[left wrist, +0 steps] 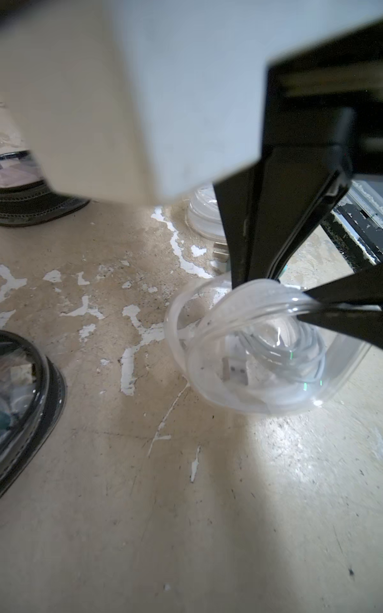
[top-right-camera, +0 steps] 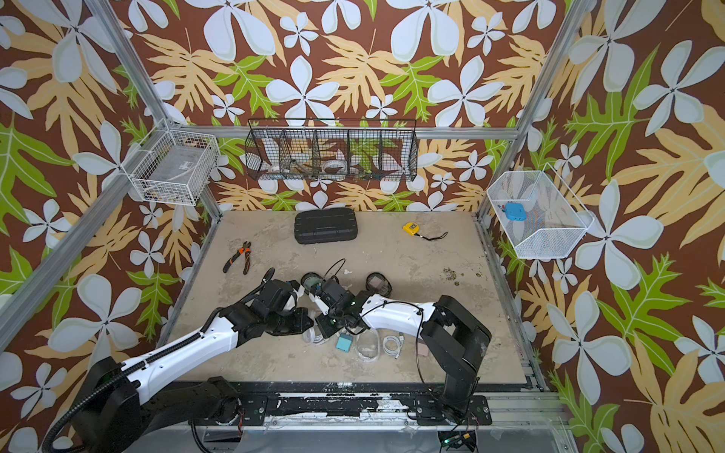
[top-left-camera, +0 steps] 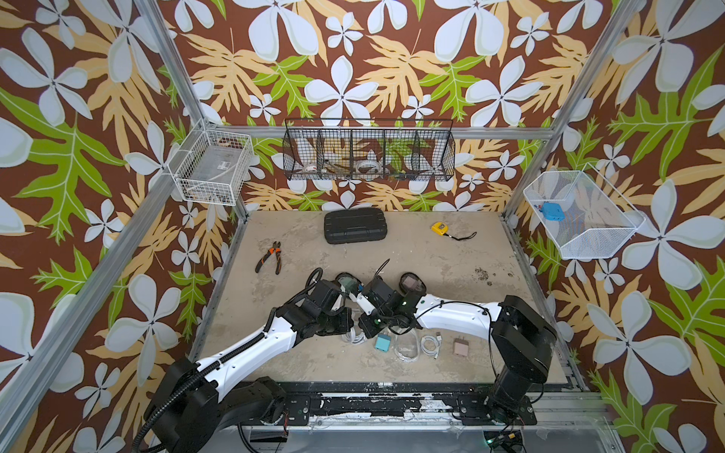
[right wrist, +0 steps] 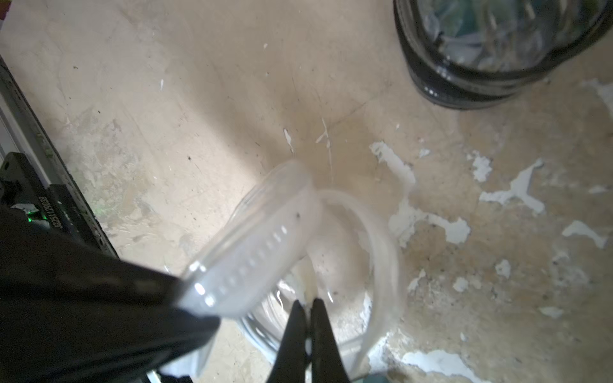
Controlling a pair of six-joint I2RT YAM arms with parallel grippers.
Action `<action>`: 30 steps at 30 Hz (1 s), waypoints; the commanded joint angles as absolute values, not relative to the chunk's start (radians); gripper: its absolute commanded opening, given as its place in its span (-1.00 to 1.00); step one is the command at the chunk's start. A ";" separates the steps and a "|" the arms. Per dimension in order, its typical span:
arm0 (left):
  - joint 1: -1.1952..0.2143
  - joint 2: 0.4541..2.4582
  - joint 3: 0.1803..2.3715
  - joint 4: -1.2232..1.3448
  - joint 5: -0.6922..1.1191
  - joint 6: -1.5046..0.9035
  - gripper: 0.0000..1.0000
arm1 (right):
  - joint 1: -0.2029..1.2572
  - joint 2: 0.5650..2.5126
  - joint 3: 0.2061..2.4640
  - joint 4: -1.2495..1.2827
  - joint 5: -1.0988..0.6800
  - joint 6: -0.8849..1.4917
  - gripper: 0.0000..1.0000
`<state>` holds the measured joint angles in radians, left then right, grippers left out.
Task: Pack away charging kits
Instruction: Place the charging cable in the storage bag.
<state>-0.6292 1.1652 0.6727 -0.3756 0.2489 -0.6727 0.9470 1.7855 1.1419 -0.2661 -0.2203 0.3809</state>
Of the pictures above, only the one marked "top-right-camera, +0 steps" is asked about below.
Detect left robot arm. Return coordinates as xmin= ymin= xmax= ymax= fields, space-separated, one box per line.
xmin=41 ymin=277 xmax=313 ymax=452

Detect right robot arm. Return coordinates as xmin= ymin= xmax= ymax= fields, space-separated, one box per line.
xmin=302 ymin=273 xmax=492 ymax=422

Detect black wire basket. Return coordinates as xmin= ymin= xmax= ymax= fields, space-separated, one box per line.
xmin=243 ymin=118 xmax=419 ymax=181

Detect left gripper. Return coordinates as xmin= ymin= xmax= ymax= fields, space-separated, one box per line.
xmin=267 ymin=306 xmax=315 ymax=333

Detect blue object in basket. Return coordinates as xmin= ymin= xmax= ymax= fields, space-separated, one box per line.
xmin=502 ymin=202 xmax=527 ymax=222

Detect yellow tape measure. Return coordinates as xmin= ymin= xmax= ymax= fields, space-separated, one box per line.
xmin=402 ymin=222 xmax=449 ymax=242

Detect white coiled cable right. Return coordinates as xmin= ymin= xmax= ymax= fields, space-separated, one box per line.
xmin=381 ymin=333 xmax=406 ymax=360

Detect orange black pliers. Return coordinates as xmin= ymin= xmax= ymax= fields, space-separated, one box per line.
xmin=223 ymin=241 xmax=251 ymax=275

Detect white mesh basket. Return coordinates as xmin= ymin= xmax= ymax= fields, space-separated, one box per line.
xmin=486 ymin=165 xmax=595 ymax=260

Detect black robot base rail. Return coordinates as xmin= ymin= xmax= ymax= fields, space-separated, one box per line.
xmin=230 ymin=381 xmax=493 ymax=427

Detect white wire basket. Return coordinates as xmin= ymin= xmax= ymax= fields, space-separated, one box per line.
xmin=123 ymin=120 xmax=220 ymax=206

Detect black hard case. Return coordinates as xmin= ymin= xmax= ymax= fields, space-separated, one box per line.
xmin=294 ymin=208 xmax=359 ymax=245

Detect teal charger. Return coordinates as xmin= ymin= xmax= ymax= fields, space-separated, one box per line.
xmin=335 ymin=334 xmax=353 ymax=353

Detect pink charger lower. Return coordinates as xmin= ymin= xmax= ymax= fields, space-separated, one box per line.
xmin=416 ymin=342 xmax=430 ymax=357

